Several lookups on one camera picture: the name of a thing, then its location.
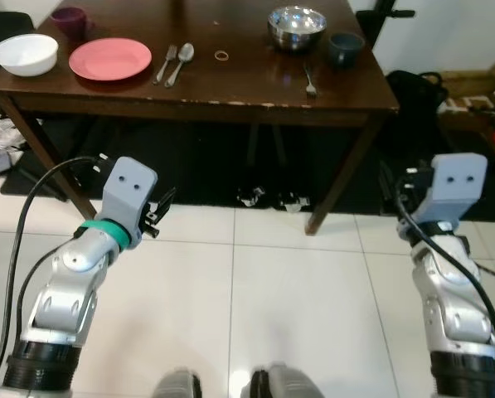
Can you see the black chair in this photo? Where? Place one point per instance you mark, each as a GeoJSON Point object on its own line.
{"type": "Point", "coordinates": [7, 23]}

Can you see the grey-blue cup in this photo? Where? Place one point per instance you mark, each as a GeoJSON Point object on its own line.
{"type": "Point", "coordinates": [345, 51]}

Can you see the silver metal spoon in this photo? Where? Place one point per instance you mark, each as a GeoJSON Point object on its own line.
{"type": "Point", "coordinates": [185, 54]}

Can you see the white ceramic bowl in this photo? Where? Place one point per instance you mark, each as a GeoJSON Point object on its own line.
{"type": "Point", "coordinates": [23, 55]}

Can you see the brown cardboard box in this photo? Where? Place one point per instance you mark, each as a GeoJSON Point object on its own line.
{"type": "Point", "coordinates": [475, 87]}

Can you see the pink round plate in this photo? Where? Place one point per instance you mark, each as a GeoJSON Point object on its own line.
{"type": "Point", "coordinates": [110, 60]}

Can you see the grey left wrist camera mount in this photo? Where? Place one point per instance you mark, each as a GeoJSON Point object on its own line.
{"type": "Point", "coordinates": [127, 191]}

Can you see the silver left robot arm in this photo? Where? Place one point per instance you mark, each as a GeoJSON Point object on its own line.
{"type": "Point", "coordinates": [65, 290]}

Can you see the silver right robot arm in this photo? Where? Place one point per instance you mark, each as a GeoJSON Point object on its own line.
{"type": "Point", "coordinates": [450, 307]}

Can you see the grey robot right leg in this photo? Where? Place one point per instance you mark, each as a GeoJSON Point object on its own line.
{"type": "Point", "coordinates": [284, 383]}

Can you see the silver metal fork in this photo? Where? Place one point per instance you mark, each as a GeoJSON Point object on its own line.
{"type": "Point", "coordinates": [310, 81]}
{"type": "Point", "coordinates": [166, 62]}

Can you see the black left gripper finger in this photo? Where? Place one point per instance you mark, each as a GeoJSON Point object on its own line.
{"type": "Point", "coordinates": [166, 202]}

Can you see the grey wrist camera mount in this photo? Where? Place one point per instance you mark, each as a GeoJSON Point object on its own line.
{"type": "Point", "coordinates": [454, 186]}
{"type": "Point", "coordinates": [127, 191]}

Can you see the black bag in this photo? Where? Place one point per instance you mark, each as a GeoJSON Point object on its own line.
{"type": "Point", "coordinates": [413, 104]}

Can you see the black chair caster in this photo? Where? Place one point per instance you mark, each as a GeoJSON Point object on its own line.
{"type": "Point", "coordinates": [251, 197]}
{"type": "Point", "coordinates": [293, 201]}

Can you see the pile of white clutter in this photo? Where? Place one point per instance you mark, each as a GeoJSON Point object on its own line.
{"type": "Point", "coordinates": [0, 145]}

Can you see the black metal stand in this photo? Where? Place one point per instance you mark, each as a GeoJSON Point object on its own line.
{"type": "Point", "coordinates": [384, 16]}

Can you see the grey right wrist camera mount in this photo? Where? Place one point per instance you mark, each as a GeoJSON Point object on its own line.
{"type": "Point", "coordinates": [454, 186]}

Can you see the shiny steel bowl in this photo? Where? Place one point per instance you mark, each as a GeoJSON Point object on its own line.
{"type": "Point", "coordinates": [297, 31]}

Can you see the grey robot left leg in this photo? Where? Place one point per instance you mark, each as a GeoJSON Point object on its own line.
{"type": "Point", "coordinates": [179, 385]}

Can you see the purple cup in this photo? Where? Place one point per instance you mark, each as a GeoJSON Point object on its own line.
{"type": "Point", "coordinates": [69, 20]}

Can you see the grey robot leg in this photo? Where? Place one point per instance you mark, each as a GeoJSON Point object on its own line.
{"type": "Point", "coordinates": [179, 385]}
{"type": "Point", "coordinates": [284, 383]}

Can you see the dark brown wooden table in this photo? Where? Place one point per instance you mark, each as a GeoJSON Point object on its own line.
{"type": "Point", "coordinates": [230, 83]}

